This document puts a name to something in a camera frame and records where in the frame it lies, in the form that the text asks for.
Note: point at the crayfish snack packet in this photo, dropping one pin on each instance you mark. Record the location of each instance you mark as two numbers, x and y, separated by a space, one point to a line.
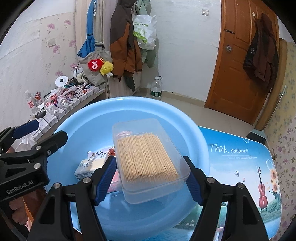
109 151

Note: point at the yellow white face box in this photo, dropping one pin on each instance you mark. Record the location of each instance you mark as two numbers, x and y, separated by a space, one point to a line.
87 167

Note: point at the white plastic bag on floor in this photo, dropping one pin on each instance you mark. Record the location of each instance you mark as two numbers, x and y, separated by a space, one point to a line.
24 144

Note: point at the cotton swab bag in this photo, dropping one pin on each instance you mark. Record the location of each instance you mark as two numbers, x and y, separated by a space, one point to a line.
115 184

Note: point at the yellow plush charm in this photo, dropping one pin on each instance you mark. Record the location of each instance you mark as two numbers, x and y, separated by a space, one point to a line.
107 69

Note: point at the clear toothpick box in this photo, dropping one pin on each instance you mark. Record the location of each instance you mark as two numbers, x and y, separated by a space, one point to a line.
148 163

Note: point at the brown wooden door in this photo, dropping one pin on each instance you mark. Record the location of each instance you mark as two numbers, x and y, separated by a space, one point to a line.
232 92

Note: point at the brown orange hanging jacket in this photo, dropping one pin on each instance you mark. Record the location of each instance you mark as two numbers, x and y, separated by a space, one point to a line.
125 51

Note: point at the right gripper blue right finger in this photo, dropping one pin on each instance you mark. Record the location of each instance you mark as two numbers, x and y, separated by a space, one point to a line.
243 221

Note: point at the dark brown jacket on door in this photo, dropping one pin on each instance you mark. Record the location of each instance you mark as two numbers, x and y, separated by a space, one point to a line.
262 61

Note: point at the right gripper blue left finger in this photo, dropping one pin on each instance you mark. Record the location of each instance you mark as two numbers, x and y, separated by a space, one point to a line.
53 220

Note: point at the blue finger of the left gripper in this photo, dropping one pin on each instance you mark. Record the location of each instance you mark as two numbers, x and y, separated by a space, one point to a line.
9 135
39 153

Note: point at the large water bottle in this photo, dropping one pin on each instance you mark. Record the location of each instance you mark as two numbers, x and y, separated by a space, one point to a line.
156 88

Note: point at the cluttered side shelf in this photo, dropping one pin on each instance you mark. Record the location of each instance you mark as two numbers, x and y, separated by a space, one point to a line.
50 122

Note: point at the white tape roll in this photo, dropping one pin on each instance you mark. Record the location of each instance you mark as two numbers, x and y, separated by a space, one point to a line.
61 81

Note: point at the person's left hand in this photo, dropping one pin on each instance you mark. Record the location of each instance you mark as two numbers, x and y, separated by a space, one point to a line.
19 212

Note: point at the wooden wardrobe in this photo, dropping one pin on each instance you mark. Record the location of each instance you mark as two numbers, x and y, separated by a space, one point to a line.
116 87

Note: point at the white green plastic bag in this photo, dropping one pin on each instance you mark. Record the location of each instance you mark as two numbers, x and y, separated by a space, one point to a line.
144 29

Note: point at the grey bag with blue strap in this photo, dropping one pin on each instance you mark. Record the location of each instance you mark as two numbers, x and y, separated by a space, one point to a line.
93 54

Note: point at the pale green hanging garment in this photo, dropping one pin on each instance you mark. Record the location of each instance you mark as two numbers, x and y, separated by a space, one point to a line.
150 58

